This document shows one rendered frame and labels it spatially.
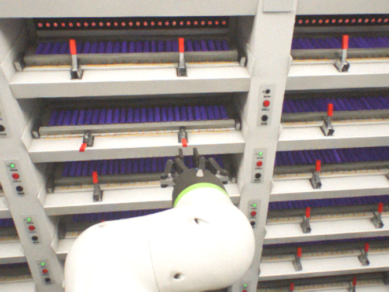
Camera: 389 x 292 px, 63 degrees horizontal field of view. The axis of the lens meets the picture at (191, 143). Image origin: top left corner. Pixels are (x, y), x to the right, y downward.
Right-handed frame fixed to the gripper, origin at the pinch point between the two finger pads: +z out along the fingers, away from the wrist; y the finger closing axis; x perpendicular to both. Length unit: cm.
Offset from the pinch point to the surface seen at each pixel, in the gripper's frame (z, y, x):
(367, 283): 37, 78, -72
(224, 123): 20.3, 12.3, 3.7
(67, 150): 16.4, -32.2, -1.7
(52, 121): 23.8, -37.7, 5.1
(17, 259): 26, -55, -41
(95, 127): 20.3, -24.8, 3.7
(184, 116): 24.1, 0.8, 5.4
